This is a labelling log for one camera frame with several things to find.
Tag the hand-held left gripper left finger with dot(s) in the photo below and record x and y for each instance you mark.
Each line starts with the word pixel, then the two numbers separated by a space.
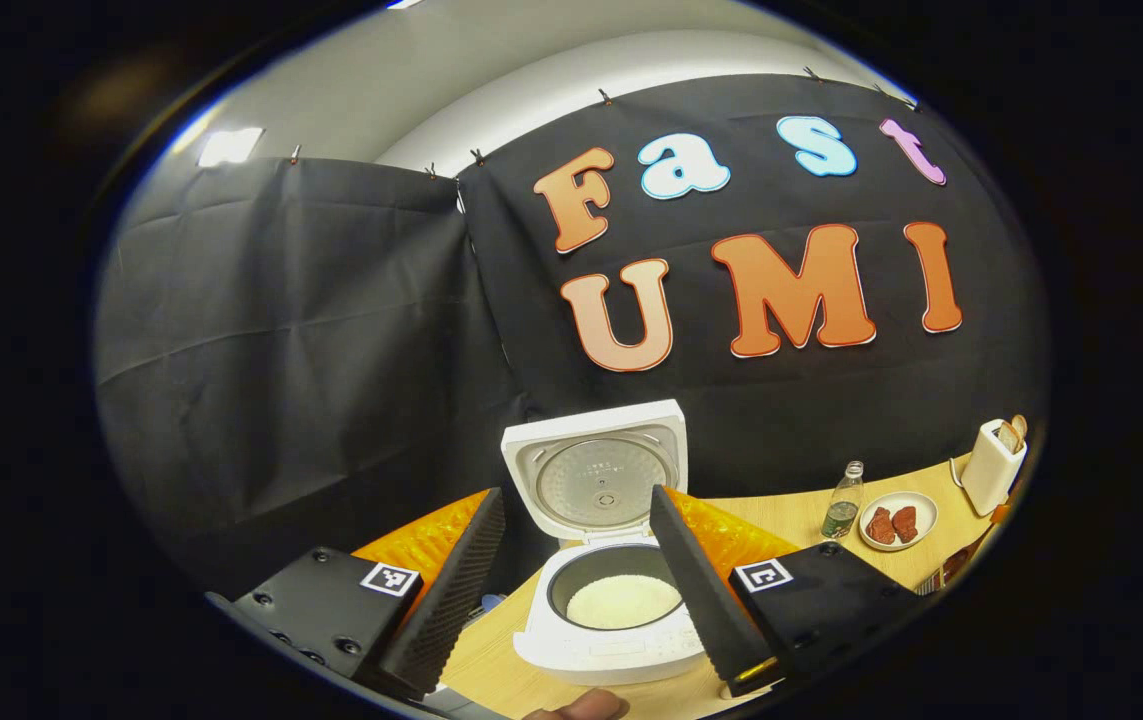
pixel 451 600

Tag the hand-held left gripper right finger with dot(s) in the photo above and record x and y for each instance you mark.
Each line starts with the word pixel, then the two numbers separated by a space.
pixel 701 600

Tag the white rice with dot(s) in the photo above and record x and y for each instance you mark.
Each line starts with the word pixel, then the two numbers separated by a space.
pixel 621 602

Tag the white rice cooker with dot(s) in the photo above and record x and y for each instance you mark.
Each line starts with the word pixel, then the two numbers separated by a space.
pixel 591 420

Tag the blue oval object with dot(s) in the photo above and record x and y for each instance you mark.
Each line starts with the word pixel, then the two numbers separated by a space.
pixel 491 602

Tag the clear glass bottle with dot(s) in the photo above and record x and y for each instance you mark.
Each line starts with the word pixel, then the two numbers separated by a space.
pixel 841 515

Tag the red meat piece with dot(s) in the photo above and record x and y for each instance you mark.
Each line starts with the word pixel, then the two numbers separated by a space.
pixel 905 522
pixel 881 526

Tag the white round plate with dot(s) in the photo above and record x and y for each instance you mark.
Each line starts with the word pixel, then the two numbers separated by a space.
pixel 926 505

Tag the white toaster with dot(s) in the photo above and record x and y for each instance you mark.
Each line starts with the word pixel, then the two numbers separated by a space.
pixel 986 475

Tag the black backdrop cloth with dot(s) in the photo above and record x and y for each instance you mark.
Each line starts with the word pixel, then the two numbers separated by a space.
pixel 281 300

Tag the toast slice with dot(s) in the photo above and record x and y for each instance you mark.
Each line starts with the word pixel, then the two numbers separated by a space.
pixel 1007 437
pixel 1018 428

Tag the row of black cloth clips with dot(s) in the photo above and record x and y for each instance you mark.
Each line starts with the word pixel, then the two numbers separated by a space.
pixel 605 97

